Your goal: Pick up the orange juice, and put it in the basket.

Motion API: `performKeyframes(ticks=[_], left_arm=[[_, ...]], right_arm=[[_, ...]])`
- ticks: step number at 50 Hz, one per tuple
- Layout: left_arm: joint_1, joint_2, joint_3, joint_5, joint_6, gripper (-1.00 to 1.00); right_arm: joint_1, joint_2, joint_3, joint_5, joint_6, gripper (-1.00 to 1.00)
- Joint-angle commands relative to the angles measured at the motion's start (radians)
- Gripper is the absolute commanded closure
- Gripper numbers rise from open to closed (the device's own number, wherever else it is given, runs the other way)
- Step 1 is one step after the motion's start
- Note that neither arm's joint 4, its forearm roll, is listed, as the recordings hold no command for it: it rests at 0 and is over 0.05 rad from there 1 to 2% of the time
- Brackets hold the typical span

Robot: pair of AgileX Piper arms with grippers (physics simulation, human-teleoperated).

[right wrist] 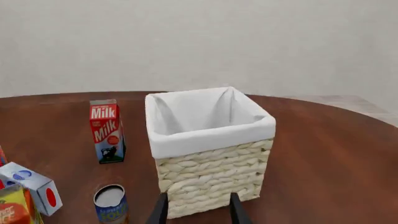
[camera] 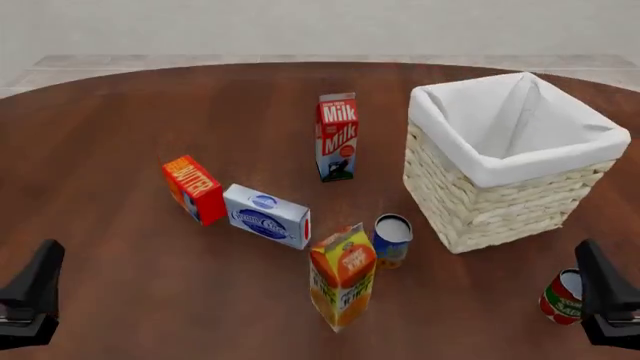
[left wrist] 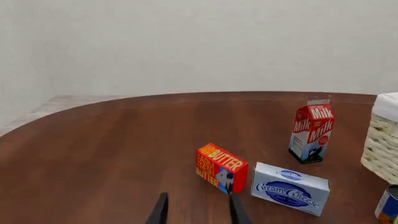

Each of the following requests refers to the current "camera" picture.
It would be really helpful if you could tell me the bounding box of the red green tomato sauce can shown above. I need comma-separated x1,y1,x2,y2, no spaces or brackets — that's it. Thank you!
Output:
538,267,585,326

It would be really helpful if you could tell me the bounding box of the orange red butter box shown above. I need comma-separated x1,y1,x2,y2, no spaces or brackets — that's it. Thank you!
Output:
161,154,227,228

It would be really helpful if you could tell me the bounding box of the orange juice carton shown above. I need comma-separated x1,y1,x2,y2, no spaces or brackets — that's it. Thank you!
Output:
308,222,378,333

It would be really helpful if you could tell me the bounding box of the white blue cream cheese box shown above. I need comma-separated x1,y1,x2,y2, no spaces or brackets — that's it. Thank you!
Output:
222,183,312,252

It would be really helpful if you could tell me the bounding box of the woven basket with white liner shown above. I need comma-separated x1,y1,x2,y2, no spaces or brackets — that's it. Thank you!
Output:
402,71,632,255

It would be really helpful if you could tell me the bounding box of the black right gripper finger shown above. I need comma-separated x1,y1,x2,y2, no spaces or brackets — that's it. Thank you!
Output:
574,238,640,315

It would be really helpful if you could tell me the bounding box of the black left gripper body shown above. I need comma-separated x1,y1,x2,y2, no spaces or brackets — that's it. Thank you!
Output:
0,298,60,349

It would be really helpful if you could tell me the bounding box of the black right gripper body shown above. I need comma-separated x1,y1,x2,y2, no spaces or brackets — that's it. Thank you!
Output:
581,309,640,349

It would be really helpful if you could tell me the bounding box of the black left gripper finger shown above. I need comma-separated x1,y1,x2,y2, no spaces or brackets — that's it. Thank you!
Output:
0,238,66,302

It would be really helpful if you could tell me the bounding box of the blue yellow tin can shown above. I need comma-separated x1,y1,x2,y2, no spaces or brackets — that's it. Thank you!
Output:
372,213,415,271

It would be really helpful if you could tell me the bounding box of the red and white milk carton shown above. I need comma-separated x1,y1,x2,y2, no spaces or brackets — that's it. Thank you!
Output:
314,92,360,184

